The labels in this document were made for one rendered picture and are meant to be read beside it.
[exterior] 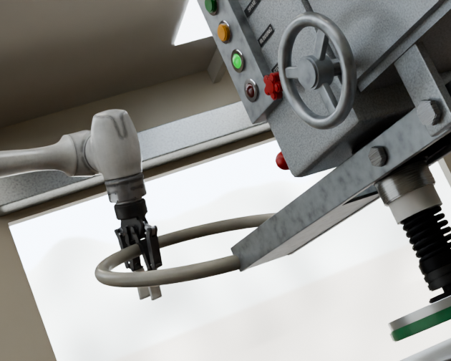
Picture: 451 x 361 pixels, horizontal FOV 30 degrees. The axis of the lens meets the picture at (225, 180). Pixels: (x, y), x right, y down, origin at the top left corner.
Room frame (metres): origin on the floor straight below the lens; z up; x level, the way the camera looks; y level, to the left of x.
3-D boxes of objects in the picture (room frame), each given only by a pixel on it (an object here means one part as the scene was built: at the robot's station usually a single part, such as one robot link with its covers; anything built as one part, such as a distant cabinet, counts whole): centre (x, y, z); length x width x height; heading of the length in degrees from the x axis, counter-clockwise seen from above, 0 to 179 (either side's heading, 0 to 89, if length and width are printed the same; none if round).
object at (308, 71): (1.03, -0.19, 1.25); 0.15 x 0.10 x 0.15; 30
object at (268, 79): (1.13, -0.13, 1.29); 0.04 x 0.04 x 0.04; 30
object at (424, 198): (1.19, -0.23, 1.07); 0.07 x 0.07 x 0.04
